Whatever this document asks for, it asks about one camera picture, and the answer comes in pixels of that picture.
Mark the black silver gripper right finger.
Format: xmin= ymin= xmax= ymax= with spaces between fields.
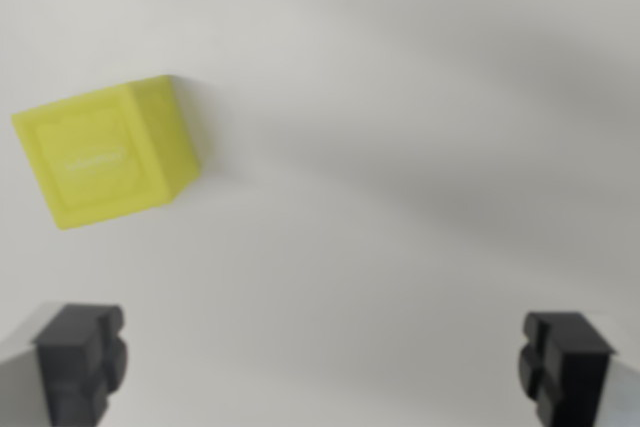
xmin=516 ymin=310 xmax=640 ymax=427

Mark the black silver gripper left finger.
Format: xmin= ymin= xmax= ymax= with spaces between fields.
xmin=0 ymin=301 xmax=130 ymax=427

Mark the yellow cube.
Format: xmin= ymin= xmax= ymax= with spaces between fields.
xmin=10 ymin=73 xmax=203 ymax=232

